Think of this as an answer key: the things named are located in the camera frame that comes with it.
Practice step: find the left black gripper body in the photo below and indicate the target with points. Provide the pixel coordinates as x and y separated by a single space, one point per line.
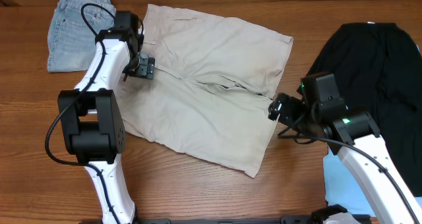
145 68

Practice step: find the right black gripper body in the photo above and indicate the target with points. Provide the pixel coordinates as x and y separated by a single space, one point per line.
277 107

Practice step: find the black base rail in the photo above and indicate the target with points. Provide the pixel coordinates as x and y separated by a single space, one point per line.
318 216

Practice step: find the folded light blue jeans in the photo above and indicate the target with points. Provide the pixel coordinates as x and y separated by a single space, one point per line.
70 39

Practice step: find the black garment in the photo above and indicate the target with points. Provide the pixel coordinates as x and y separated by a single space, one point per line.
377 68

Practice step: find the beige shorts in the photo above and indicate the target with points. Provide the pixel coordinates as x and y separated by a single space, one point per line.
214 80

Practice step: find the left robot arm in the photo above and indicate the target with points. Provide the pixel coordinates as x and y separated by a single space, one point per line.
90 118

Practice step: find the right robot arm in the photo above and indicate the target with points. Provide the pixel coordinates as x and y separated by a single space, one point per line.
322 115

